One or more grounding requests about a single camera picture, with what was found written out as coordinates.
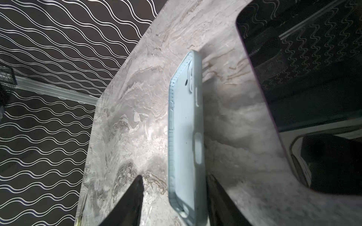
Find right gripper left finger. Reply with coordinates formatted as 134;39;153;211
100;175;144;226

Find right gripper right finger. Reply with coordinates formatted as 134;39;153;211
206;174;251;226

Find scissors with pale handles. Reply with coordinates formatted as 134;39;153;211
74;194;88;226

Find black wire basket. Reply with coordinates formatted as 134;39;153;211
1;64;18;107

